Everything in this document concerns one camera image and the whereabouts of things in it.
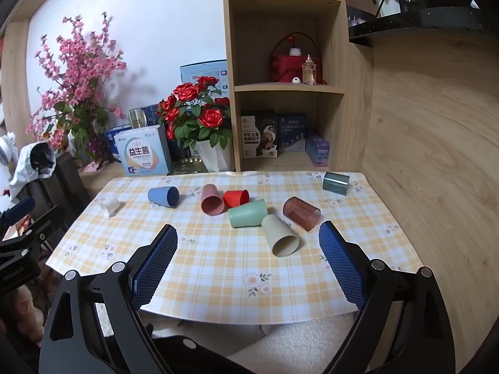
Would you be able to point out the steel tumbler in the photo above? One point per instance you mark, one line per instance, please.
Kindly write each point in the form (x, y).
(137, 119)

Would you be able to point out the gold tray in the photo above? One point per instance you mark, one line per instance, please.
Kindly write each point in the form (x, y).
(188, 165)

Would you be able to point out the pink cup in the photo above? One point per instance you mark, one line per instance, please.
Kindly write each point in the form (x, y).
(212, 200)

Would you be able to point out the yellow checked tablecloth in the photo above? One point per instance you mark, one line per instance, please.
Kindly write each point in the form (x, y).
(218, 268)

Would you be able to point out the wooden shelf unit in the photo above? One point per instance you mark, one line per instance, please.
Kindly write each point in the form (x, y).
(347, 97)

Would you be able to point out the glass perfume bottle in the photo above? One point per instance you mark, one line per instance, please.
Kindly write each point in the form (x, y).
(308, 73)

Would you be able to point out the green cup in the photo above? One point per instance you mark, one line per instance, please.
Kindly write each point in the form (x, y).
(245, 214)

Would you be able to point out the pink blossom branches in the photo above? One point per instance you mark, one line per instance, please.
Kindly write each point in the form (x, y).
(80, 83)

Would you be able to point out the black chair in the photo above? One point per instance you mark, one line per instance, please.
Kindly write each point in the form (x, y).
(64, 191)

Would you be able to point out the white faceted vase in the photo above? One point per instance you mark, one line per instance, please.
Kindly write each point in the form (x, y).
(213, 157)

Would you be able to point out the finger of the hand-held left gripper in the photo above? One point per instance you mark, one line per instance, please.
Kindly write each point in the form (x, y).
(17, 209)
(45, 223)

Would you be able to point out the black wall shelf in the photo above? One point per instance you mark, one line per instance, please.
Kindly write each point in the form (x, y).
(429, 21)

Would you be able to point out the red gift basket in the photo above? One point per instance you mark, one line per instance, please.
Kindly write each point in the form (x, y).
(286, 68)

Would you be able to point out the brown translucent cup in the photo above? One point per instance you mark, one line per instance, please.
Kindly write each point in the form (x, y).
(302, 212)

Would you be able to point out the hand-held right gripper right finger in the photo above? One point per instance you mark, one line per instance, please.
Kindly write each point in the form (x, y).
(343, 267)

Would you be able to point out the blue and white carton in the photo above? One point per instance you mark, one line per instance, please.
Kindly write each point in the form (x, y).
(202, 71)

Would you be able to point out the dark blue box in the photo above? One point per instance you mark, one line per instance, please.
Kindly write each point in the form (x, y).
(153, 113)

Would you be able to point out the navy illustrated box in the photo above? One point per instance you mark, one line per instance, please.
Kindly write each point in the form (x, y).
(292, 132)

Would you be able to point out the white and blue box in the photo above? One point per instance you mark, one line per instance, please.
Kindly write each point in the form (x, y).
(143, 152)

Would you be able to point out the beige cup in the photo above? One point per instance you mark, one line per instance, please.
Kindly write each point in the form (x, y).
(278, 235)

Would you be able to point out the black and white snack box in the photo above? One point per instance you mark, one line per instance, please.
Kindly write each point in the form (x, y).
(259, 134)

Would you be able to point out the red rose bouquet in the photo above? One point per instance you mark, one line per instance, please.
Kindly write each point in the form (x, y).
(202, 119)

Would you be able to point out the blue cup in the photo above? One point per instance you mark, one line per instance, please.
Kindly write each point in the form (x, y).
(161, 196)

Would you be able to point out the purple box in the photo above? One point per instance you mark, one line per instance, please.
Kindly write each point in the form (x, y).
(317, 150)

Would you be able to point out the grey translucent cup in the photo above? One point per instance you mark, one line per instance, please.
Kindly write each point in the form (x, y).
(336, 183)

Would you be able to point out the white cup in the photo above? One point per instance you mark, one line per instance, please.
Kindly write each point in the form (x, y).
(111, 206)

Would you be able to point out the red cup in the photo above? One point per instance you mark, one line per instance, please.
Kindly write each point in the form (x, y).
(236, 198)

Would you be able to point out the white cloth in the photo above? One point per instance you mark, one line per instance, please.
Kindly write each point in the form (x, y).
(21, 169)

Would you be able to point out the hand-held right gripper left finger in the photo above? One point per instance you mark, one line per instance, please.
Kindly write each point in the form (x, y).
(154, 267)

